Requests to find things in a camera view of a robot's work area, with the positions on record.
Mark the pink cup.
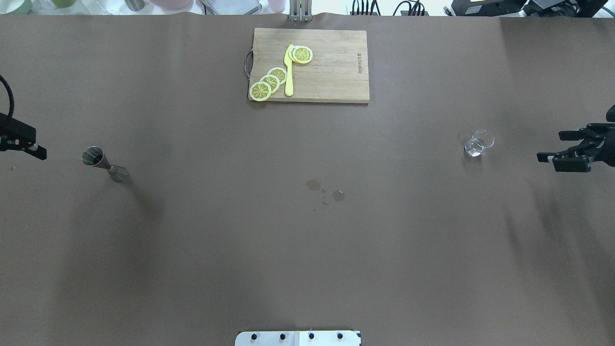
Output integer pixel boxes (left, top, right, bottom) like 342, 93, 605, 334
267, 0, 288, 13

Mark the yellow plastic knife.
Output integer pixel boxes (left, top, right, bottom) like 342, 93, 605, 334
283, 44, 294, 97

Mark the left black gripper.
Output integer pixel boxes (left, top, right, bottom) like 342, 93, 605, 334
0, 113, 48, 161

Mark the lemon slice under top slice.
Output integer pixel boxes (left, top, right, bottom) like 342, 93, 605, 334
286, 46, 295, 62

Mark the white metal base plate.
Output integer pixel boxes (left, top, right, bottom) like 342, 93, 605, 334
234, 330, 362, 346

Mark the lemon slice row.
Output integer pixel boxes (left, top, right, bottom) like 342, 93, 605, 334
248, 81, 272, 101
267, 66, 287, 85
259, 74, 283, 95

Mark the lemon slice row upper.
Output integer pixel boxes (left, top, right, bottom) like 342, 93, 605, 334
267, 66, 287, 85

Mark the aluminium frame post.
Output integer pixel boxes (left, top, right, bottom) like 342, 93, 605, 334
288, 0, 313, 23

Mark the lemon slice row middle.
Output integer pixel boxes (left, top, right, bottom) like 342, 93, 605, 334
259, 74, 283, 95

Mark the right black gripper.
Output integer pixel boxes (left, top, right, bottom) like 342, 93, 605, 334
537, 123, 615, 173

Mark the green cup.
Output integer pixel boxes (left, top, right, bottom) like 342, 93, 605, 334
0, 0, 32, 15

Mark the lemon slice row lower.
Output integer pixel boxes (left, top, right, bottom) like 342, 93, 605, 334
248, 81, 272, 101

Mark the steel jigger measuring cup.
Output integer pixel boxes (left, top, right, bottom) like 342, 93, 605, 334
82, 146, 129, 183

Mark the lemon slice on knife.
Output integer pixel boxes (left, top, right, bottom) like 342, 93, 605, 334
293, 45, 313, 65

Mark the wooden cutting board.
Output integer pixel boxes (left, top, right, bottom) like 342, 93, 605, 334
249, 27, 370, 104

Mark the steel shaker cup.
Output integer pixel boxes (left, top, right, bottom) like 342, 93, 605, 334
124, 0, 145, 12

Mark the clear glass cup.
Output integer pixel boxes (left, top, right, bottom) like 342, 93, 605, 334
464, 129, 495, 158

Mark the grey tray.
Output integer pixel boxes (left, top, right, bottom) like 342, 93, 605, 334
200, 0, 263, 15

